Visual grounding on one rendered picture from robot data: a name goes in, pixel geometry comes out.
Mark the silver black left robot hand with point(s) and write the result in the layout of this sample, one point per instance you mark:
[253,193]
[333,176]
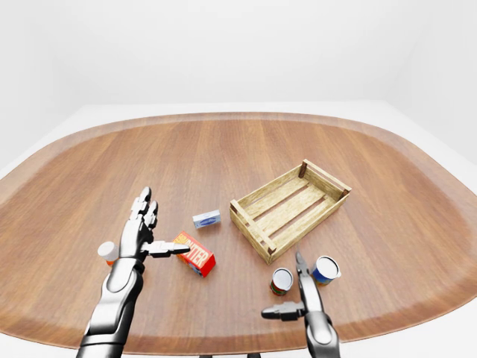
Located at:
[135,235]

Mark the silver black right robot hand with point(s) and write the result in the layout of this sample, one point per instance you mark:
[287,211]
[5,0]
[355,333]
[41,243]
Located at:
[307,294]

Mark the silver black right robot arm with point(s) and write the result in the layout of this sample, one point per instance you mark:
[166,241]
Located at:
[322,335]

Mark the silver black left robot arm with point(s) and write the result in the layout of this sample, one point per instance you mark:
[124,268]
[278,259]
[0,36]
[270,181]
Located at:
[113,298]

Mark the wooden slat tray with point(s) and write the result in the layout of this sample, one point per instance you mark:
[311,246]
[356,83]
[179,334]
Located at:
[288,209]

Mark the red green labelled tin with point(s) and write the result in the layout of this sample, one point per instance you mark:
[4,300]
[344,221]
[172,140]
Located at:
[281,282]

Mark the blue yellow labelled tin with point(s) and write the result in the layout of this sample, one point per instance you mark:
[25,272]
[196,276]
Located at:
[325,271]

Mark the white capped orange bottle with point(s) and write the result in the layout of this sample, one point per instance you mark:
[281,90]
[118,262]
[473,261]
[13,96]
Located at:
[108,252]

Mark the red butter box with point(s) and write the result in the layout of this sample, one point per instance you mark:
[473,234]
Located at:
[197,255]

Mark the small pale blue box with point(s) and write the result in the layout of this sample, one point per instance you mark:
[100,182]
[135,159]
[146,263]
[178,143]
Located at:
[206,219]

